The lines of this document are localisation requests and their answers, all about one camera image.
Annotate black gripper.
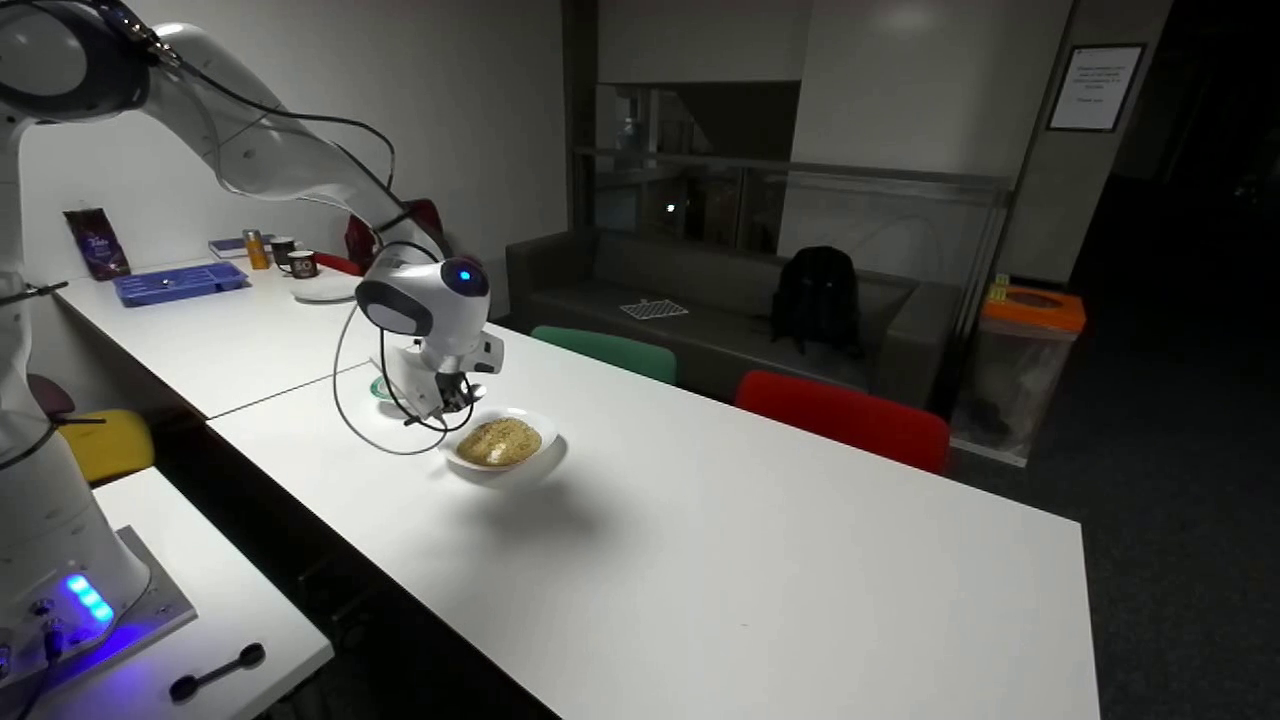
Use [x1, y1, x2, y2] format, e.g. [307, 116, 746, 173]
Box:
[428, 365, 483, 423]

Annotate large brown sugar heap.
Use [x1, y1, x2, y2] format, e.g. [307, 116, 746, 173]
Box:
[453, 413, 545, 473]

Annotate green and white bowl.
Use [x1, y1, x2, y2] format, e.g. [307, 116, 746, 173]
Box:
[368, 365, 420, 418]

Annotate green chair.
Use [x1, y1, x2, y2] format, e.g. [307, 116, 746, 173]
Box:
[527, 318, 679, 386]

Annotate dark red armchair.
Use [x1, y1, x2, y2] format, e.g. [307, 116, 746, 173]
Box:
[342, 196, 453, 280]

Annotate paper sheet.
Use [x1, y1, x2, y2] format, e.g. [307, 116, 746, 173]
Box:
[614, 292, 696, 328]

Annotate orange small bottle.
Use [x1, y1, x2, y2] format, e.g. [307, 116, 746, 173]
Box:
[240, 224, 276, 275]

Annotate blue flat tablet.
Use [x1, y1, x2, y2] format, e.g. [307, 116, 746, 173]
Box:
[107, 257, 258, 312]

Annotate yellow chair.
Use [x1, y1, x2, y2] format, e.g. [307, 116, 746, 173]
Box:
[57, 404, 161, 488]

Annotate black small tool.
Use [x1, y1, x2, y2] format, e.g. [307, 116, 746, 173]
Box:
[165, 640, 269, 707]

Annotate black backpack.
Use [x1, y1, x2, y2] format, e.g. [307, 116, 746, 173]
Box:
[770, 244, 863, 359]

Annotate red chair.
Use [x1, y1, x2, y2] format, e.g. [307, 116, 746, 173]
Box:
[734, 367, 960, 479]

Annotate dark purple box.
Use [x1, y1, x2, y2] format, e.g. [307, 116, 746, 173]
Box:
[61, 204, 135, 284]

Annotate orange lidded bin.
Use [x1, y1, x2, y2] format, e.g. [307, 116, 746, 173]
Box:
[947, 275, 1093, 473]

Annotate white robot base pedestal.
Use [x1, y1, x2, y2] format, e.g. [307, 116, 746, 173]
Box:
[0, 244, 200, 686]

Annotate white wall poster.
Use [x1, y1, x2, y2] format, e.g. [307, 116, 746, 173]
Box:
[1044, 40, 1149, 135]

